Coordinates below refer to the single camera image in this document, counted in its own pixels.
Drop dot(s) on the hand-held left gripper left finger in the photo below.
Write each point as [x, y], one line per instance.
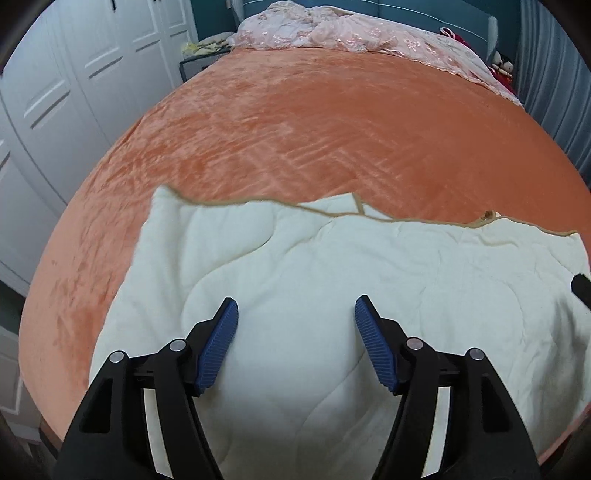
[217, 344]

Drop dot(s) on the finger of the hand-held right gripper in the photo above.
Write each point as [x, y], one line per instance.
[582, 288]

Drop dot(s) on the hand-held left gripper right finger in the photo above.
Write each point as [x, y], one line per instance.
[374, 344]

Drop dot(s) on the cream quilted jacket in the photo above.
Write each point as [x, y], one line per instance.
[300, 258]

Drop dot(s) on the grey-blue curtain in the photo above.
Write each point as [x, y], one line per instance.
[554, 69]

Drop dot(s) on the orange plush blanket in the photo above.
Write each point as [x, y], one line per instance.
[300, 129]

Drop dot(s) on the small plush doll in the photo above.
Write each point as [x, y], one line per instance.
[496, 59]
[507, 68]

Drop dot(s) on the dark nightstand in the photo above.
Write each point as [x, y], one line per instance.
[196, 67]

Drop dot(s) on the pale yellow cloth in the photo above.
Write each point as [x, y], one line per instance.
[207, 46]

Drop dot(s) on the blue upholstered headboard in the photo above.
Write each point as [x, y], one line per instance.
[452, 16]

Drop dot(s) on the pink embroidered quilt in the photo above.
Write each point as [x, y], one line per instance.
[369, 39]

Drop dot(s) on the white wardrobe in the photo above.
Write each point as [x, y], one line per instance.
[69, 69]

